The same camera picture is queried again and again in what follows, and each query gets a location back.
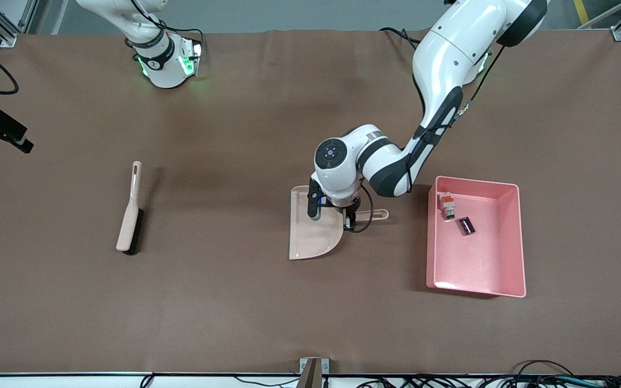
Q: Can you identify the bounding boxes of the beige plastic dustpan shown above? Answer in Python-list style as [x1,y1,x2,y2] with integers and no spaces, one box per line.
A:
[288,185,389,261]

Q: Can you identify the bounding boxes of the white orange push-button switch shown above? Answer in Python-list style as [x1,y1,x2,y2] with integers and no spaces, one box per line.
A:
[438,191,457,221]

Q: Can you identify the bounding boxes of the beige brush black bristles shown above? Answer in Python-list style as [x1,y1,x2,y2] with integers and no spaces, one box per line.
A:
[115,161,143,255]

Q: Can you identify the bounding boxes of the pink plastic bin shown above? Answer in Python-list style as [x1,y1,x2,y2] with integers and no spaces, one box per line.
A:
[426,176,527,299]

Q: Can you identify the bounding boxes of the brown table cover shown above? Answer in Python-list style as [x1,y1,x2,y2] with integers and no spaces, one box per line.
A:
[0,28,621,376]

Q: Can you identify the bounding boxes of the metal table-edge bracket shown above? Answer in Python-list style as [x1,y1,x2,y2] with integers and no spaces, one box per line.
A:
[299,357,330,388]

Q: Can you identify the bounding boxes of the thin black floor cable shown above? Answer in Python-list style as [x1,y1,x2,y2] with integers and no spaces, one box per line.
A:
[235,377,300,387]

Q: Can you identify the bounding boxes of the black base cable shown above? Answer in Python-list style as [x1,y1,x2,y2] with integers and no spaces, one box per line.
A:
[379,27,424,50]
[154,19,206,44]

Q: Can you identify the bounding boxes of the black floor cable bundle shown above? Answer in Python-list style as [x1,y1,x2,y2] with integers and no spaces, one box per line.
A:
[354,376,621,388]

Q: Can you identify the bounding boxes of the black looped floor cable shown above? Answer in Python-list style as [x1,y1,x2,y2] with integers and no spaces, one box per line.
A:
[513,360,575,378]

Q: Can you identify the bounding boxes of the white table edge rail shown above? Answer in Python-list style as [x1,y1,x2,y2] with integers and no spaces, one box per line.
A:
[0,372,621,388]

